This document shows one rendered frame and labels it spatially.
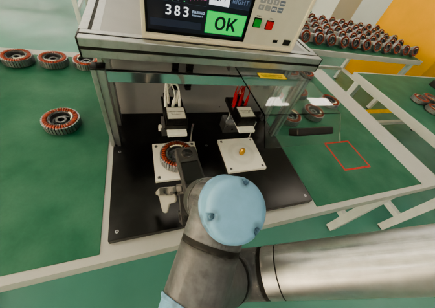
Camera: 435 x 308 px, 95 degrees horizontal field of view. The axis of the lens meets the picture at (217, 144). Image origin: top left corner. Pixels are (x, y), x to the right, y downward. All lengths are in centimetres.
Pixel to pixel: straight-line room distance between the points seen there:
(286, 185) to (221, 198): 57
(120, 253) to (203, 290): 39
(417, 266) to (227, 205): 23
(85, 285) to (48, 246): 76
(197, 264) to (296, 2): 62
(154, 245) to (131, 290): 76
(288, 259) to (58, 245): 53
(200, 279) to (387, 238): 24
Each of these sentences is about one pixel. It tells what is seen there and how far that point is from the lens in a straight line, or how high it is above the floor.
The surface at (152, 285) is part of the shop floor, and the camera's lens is 135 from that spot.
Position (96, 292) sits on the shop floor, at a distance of 138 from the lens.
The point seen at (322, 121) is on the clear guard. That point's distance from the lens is 60.
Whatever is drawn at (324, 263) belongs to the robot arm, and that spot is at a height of 107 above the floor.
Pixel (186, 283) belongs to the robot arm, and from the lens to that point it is 26.
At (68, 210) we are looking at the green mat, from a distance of 69.
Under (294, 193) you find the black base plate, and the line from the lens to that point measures 77.
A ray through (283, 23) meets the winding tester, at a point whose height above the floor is 119.
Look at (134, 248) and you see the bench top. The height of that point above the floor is 75.
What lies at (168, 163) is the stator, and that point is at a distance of 64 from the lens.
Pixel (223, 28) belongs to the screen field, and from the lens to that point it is 60.
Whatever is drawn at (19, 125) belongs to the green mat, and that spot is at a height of 75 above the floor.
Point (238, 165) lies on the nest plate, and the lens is 72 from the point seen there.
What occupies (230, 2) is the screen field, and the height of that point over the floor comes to 122.
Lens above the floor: 134
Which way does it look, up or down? 47 degrees down
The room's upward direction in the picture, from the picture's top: 18 degrees clockwise
